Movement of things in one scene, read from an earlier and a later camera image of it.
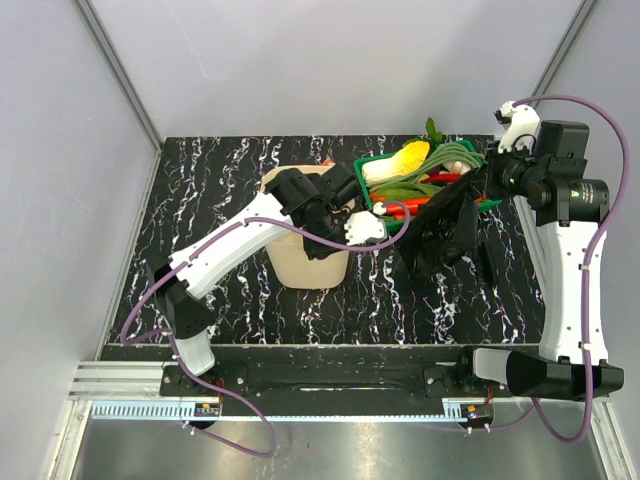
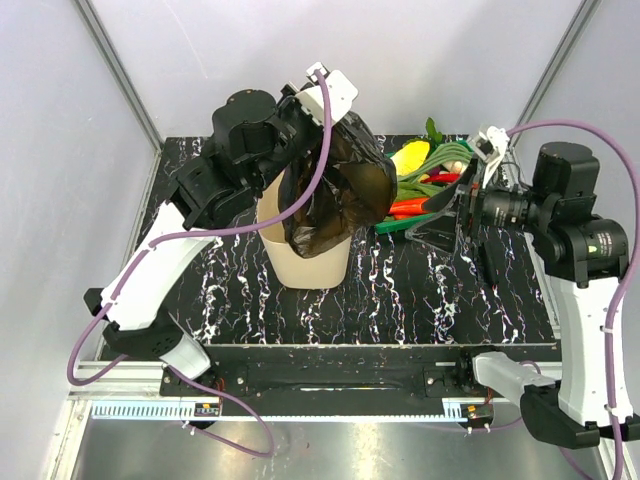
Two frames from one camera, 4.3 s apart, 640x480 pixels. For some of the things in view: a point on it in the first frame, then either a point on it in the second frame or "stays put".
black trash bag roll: (444, 227) → (357, 187)
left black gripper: (315, 250) → (291, 102)
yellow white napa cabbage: (403, 160) stays put
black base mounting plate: (407, 380) stays put
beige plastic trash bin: (288, 255) stays put
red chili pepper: (434, 178) stays put
